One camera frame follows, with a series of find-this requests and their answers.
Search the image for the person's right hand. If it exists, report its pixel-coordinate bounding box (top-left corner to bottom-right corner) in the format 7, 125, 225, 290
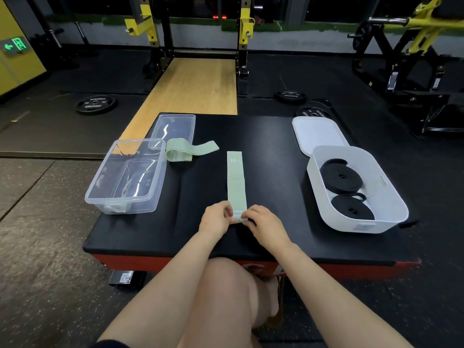
241, 204, 292, 256

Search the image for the person's left hand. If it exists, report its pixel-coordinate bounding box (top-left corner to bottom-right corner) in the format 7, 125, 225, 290
198, 201, 234, 240

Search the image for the thin black resistance band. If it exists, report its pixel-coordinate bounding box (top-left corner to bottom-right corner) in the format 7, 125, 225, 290
330, 192, 376, 221

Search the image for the wide black resistance band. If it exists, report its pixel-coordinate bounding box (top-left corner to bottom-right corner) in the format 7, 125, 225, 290
319, 158, 364, 195

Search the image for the clear plastic container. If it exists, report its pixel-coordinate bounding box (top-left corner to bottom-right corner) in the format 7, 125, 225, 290
85, 138, 167, 216

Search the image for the white plastic bin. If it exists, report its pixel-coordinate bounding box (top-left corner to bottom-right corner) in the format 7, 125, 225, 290
307, 145, 409, 234

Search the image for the person's right forearm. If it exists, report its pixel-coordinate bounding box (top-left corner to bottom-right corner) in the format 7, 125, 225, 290
275, 242, 414, 348

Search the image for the person's left forearm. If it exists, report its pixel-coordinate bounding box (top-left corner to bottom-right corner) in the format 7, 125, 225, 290
98, 232, 222, 348

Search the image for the person's left leg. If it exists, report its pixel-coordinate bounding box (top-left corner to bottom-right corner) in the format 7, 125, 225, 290
177, 257, 280, 348

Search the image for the black plyo platform red side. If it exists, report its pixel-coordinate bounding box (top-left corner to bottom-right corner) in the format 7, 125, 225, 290
82, 113, 421, 281

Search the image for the brown sandal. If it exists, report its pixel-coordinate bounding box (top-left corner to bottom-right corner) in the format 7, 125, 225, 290
264, 275, 285, 330

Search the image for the clear plastic lid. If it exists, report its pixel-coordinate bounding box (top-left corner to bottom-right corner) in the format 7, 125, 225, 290
148, 114, 196, 151

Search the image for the white plastic lid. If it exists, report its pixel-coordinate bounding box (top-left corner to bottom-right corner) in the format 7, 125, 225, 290
291, 116, 350, 158

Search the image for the black weight plate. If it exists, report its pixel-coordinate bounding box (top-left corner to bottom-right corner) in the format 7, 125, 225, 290
75, 94, 117, 116
295, 106, 333, 118
274, 91, 308, 105

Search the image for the wooden lifting platform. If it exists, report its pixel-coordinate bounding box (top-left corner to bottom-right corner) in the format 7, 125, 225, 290
112, 58, 238, 155

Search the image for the dark navy shirt sleeve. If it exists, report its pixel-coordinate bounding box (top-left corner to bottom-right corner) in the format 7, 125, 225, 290
90, 339, 130, 348

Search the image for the yellow black squat rack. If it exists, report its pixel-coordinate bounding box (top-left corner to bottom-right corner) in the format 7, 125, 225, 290
124, 0, 254, 97

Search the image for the yellow black exercise machine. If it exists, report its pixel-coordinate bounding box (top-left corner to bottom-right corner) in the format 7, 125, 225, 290
347, 0, 464, 139

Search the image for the black upright bar holder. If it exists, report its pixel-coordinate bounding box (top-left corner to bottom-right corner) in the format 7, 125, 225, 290
74, 21, 99, 57

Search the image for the green exit sign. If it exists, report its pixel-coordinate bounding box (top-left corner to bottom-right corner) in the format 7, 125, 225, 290
0, 36, 31, 57

